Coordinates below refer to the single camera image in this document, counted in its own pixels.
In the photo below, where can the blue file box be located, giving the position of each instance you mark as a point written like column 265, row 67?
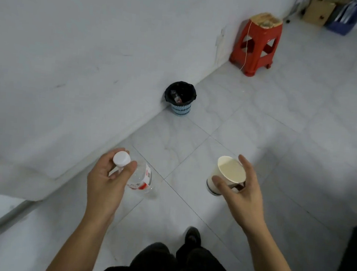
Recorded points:
column 347, row 17

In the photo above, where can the person's left hand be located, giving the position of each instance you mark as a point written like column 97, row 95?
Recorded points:
column 103, row 191

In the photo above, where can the discarded bottle with red label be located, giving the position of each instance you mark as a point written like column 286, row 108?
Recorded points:
column 176, row 97

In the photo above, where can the cardboard box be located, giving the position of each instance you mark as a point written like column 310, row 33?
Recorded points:
column 318, row 10

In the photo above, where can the red plastic stool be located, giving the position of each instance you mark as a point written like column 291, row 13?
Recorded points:
column 256, row 42

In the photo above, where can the black bin liner bag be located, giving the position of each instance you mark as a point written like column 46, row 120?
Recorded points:
column 182, row 92

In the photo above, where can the person's left forearm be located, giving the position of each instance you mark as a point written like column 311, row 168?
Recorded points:
column 76, row 249

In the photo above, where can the white paper cup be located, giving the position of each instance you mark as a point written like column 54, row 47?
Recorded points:
column 226, row 174

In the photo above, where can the blue mesh waste basket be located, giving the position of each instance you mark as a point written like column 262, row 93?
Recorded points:
column 180, row 109

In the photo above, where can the person's right hand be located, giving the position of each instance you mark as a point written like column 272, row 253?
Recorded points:
column 247, row 205

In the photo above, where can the person's right forearm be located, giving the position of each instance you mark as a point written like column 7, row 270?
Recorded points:
column 272, row 260

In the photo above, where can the person's black trousers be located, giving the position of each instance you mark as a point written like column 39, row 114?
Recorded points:
column 170, row 267

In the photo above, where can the person's right thumb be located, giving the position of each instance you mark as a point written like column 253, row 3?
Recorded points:
column 222, row 186

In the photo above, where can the person's black shoe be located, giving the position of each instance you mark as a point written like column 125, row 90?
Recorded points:
column 193, row 236

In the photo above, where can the person's left thumb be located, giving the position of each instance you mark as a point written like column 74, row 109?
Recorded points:
column 127, row 173

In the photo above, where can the clear plastic water bottle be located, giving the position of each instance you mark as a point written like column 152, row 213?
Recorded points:
column 139, row 174

